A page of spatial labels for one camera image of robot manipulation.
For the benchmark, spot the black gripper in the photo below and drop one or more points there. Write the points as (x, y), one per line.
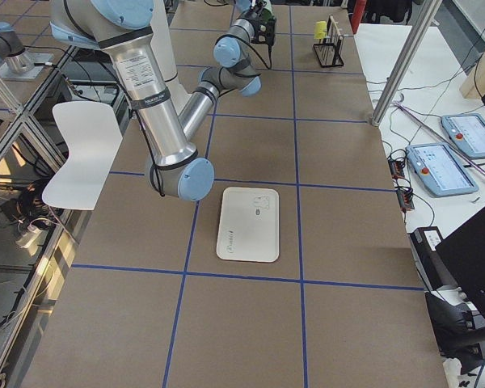
(260, 16)

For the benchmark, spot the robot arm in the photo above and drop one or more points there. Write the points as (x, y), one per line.
(241, 5)
(135, 35)

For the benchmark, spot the yellow cup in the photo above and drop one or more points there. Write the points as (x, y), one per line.
(320, 30)

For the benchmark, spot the cream rabbit serving tray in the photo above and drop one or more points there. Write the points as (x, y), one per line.
(249, 225)

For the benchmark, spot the red cylinder tube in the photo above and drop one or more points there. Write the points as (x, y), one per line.
(357, 15)

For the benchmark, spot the white plastic chair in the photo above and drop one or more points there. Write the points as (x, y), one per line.
(92, 135)

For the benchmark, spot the near teach pendant tablet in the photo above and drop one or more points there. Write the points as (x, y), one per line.
(439, 170)

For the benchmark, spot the teach pendant tablet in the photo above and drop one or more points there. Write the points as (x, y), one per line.
(439, 170)
(467, 132)

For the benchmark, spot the far teach pendant tablet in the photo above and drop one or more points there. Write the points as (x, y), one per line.
(467, 132)

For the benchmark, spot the black printer box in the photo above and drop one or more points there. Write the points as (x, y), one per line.
(433, 272)

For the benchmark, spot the black laptop computer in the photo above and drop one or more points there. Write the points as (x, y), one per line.
(463, 254)

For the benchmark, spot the black wire cup rack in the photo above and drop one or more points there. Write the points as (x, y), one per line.
(329, 52)

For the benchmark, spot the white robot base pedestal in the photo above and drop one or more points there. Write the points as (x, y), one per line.
(163, 52)

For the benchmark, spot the aluminium frame post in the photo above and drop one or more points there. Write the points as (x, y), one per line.
(407, 53)

